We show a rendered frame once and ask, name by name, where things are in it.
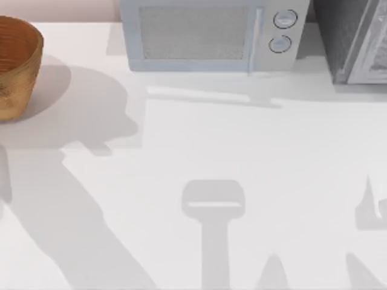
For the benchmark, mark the microwave oven door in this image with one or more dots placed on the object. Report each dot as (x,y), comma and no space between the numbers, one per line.
(193,33)

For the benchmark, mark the pale microwave oven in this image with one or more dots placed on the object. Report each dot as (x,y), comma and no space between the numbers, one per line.
(297,36)

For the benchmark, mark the grey cabinet door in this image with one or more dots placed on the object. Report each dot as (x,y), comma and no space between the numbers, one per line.
(370,51)

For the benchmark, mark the brown woven basket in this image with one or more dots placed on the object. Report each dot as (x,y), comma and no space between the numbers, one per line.
(18,66)

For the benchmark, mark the microwave knob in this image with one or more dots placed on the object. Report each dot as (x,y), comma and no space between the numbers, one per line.
(285,18)
(280,44)

